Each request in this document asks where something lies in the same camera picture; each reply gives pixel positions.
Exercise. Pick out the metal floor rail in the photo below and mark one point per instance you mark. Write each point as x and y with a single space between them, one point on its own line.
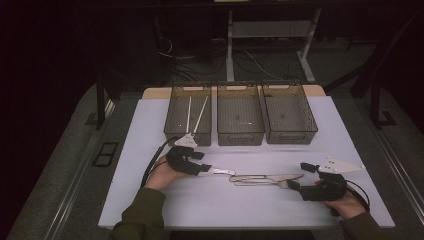
80 166
396 156

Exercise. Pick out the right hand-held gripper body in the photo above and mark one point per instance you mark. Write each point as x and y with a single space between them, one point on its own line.
328 190

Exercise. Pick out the white table mat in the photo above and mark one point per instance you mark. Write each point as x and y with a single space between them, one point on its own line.
233 210

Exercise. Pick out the black floor socket frame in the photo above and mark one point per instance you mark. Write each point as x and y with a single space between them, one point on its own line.
106 154

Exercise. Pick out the white spoon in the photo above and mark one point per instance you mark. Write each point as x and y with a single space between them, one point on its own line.
221 171

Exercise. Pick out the black metal stand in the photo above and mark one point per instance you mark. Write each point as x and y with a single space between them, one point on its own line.
376 106
100 106

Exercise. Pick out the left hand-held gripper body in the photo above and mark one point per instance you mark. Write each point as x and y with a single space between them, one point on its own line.
181 160

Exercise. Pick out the white desk frame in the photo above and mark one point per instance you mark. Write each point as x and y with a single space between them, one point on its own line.
266 29

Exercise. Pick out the metal fork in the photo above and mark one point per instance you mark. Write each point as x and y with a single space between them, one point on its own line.
260 183

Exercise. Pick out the person's right hand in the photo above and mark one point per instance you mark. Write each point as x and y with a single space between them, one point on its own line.
346 206

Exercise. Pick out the clear brown plastic bin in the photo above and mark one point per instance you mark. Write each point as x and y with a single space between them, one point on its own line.
288 115
176 116
240 116

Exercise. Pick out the person's left hand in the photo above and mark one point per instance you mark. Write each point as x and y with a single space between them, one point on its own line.
161 176

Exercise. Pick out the metal knife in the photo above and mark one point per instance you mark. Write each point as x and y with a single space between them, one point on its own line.
266 177

